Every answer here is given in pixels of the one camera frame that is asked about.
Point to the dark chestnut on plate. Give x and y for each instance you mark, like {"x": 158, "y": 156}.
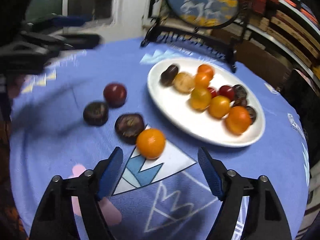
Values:
{"x": 168, "y": 76}

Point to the small yellow fruit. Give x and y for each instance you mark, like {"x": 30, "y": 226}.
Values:
{"x": 219, "y": 107}

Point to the window with white frame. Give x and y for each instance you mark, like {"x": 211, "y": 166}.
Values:
{"x": 95, "y": 12}

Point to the small red tomato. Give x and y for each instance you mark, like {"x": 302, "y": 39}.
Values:
{"x": 213, "y": 92}

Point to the pale peeled chestnut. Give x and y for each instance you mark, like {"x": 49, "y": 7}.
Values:
{"x": 184, "y": 83}

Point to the round deer art screen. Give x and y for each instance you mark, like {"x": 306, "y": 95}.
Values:
{"x": 199, "y": 14}

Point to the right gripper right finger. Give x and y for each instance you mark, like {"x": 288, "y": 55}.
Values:
{"x": 254, "y": 200}

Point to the dark chestnut plate right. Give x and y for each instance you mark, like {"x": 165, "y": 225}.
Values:
{"x": 239, "y": 92}

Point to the dark brown water chestnut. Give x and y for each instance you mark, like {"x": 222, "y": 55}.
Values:
{"x": 240, "y": 102}

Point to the black chair back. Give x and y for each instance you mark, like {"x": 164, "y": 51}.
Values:
{"x": 305, "y": 102}

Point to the shelf with stacked boxes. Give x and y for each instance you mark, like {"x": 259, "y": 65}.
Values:
{"x": 293, "y": 24}

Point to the orange tangerine plate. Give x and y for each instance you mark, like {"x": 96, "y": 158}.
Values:
{"x": 206, "y": 69}
{"x": 238, "y": 120}

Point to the orange tangerine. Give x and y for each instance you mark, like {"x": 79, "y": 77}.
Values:
{"x": 151, "y": 143}

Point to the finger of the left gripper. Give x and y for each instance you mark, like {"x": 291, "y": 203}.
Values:
{"x": 75, "y": 41}
{"x": 53, "y": 21}

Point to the yellow fruit on plate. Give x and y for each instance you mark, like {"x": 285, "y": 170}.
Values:
{"x": 202, "y": 80}

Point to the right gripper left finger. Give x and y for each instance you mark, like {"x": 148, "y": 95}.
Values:
{"x": 54, "y": 218}

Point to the orange tangerine plate top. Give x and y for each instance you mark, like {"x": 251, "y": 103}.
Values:
{"x": 206, "y": 69}

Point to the large yellow orange fruit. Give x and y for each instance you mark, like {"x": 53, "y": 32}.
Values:
{"x": 200, "y": 99}

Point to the dark red plum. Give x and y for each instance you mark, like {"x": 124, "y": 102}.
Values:
{"x": 115, "y": 94}
{"x": 227, "y": 91}

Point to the orange tangerine plate right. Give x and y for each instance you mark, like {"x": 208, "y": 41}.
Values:
{"x": 238, "y": 120}

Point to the blue patterned tablecloth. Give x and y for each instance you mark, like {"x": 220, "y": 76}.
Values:
{"x": 49, "y": 137}

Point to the white oval plate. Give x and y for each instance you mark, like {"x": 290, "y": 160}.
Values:
{"x": 175, "y": 106}

